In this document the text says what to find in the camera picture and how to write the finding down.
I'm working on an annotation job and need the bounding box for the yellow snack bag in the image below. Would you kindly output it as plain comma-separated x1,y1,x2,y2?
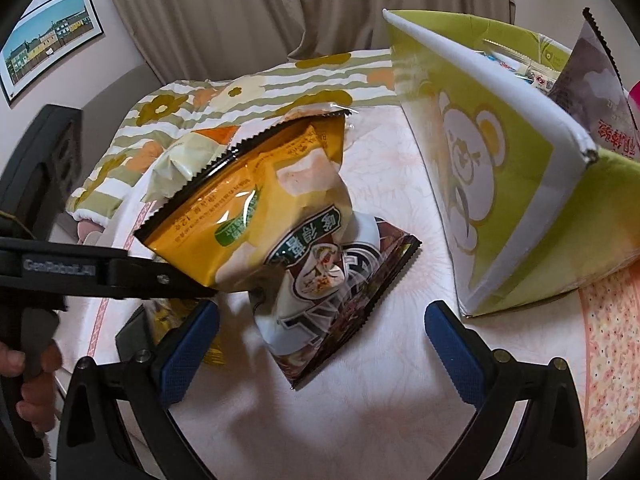
134,102,361,296

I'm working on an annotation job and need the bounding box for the white red snack wrapper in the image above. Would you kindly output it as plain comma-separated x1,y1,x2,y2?
482,42,561,91

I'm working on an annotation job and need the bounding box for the pink pillow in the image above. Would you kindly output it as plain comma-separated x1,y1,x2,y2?
75,220,108,246

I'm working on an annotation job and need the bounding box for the gold snack wrapper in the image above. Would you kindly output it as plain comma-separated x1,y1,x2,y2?
150,297,226,368

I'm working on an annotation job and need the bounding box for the green cardboard box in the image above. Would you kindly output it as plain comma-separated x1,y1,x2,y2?
382,7,640,318

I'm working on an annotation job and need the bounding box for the brown pink snack bag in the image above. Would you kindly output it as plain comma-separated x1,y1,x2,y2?
547,7,640,161

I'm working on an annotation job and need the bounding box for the dark green sachet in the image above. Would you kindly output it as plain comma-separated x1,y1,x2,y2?
116,305,153,358

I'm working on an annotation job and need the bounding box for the orange floral cloth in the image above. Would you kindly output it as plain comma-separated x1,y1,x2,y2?
575,260,640,463

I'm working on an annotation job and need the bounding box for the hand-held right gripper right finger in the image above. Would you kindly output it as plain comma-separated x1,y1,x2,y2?
424,300,587,480

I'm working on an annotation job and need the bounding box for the white patterned table cloth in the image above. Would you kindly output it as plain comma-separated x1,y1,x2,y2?
82,105,591,480

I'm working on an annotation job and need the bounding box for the person's left hand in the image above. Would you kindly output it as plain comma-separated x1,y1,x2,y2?
0,340,65,431

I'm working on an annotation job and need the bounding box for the floral striped blanket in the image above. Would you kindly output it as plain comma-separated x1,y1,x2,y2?
65,49,401,226

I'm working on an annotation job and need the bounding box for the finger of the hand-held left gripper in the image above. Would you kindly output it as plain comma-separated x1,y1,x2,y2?
105,255,219,301

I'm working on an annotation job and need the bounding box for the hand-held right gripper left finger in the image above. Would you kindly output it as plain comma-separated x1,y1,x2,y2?
56,300,221,480

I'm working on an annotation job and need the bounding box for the framed wall poster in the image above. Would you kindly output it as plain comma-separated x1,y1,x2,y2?
0,0,106,107

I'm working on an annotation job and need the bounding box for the pale green snack bag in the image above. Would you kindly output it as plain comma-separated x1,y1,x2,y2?
147,127,241,201

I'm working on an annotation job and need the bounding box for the brown and white snack bag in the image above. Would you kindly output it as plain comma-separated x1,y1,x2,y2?
247,210,422,391

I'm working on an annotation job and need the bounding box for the beige curtain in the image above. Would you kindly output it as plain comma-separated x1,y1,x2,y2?
100,0,516,91

